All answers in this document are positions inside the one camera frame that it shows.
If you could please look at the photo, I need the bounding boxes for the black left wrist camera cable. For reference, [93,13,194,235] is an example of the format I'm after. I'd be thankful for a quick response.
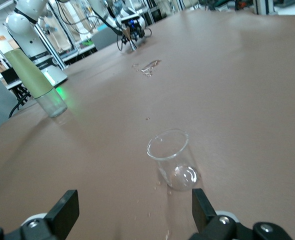
[116,26,153,53]

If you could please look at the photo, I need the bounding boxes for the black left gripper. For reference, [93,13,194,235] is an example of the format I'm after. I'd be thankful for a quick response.
[121,19,146,45]

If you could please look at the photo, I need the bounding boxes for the clear glass beaker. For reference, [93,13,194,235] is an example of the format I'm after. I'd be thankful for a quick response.
[146,128,202,192]

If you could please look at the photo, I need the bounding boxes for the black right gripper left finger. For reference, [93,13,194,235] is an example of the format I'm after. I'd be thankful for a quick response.
[0,189,80,240]

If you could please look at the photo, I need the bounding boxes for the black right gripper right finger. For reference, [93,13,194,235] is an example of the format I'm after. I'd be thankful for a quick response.
[189,187,295,240]

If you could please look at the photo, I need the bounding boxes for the brown table mat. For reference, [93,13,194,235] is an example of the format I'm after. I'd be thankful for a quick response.
[0,9,295,240]

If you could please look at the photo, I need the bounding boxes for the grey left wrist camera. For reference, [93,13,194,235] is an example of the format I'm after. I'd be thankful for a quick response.
[121,15,141,25]

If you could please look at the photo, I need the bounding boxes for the green sleeved glass bottle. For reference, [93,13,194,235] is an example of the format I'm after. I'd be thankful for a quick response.
[3,48,69,119]

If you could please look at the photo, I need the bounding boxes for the steel double-cone jigger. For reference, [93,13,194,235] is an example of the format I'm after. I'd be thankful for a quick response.
[122,26,138,52]

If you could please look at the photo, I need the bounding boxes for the spilled liquid puddle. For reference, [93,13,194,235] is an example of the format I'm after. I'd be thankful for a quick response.
[131,59,163,78]

